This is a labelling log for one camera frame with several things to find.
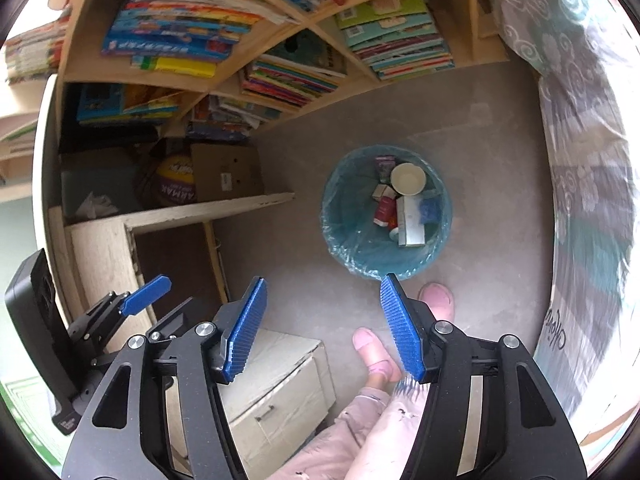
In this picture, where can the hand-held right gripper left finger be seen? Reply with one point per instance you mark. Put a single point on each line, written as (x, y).
(245, 330)

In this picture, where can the stack of green books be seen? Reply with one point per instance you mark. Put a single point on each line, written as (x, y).
(395, 35)

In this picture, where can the grey storage box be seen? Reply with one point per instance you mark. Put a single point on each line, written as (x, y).
(100, 180)

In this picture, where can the brown cardboard box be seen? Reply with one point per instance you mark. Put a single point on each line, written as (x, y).
(225, 170)

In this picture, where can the waste bin with blue liner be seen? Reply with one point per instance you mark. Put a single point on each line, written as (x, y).
(350, 240)

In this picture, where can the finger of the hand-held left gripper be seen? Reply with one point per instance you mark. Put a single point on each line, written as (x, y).
(170, 317)
(147, 294)

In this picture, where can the person's pink trousers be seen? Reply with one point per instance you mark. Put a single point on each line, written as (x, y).
(350, 435)

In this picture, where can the white drawer cabinet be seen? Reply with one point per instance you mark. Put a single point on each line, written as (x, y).
(280, 390)

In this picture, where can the pink slipper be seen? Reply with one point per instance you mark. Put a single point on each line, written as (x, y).
(372, 350)
(439, 300)

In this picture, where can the wooden bookshelf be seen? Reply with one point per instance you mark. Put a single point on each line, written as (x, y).
(74, 45)

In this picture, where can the white wooden desk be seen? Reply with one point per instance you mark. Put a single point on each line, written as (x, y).
(100, 250)

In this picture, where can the orange basketball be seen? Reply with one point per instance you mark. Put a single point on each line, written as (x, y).
(172, 180)

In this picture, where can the white paper cup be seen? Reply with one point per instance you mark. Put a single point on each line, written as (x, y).
(407, 179)

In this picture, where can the white teal carton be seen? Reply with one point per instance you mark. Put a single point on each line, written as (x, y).
(411, 220)

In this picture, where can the white crumpled paper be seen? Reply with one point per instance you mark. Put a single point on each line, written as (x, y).
(97, 205)

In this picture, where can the red white small box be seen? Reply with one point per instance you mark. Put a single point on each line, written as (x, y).
(385, 210)

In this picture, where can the grey teal swirl blanket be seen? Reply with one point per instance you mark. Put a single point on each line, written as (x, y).
(590, 210)

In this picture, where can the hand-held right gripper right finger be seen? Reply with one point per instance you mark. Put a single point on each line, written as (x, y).
(405, 330)

